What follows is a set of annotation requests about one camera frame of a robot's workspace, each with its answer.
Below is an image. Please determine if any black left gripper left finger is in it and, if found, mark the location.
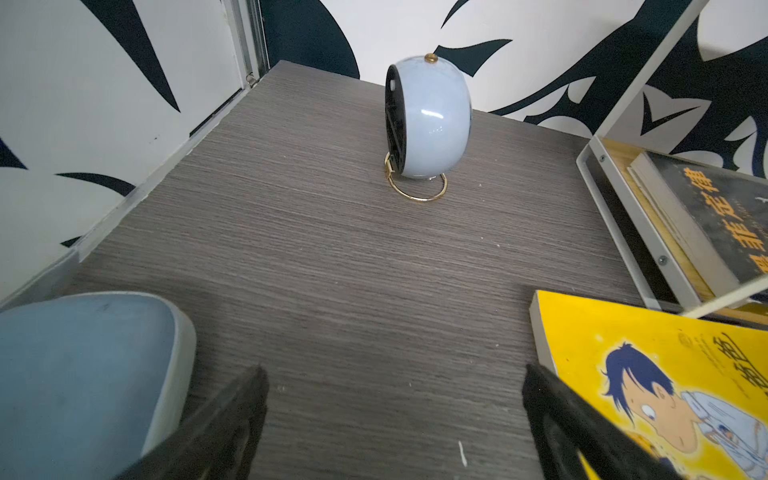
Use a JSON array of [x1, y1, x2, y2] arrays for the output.
[[117, 365, 269, 479]]

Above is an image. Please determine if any white wooden book shelf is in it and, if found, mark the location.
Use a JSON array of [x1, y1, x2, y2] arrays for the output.
[[576, 1, 767, 320]]

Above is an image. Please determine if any light blue alarm clock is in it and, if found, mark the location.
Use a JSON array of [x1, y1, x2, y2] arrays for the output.
[[384, 52, 473, 203]]

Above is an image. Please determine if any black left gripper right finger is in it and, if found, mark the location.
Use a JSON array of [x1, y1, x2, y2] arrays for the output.
[[522, 364, 680, 479]]

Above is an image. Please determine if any yellow cartoon book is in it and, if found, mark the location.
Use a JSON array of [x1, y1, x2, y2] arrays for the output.
[[529, 290, 767, 479]]

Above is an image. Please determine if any black Murphy law book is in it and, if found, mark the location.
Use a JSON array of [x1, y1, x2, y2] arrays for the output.
[[628, 152, 767, 296]]

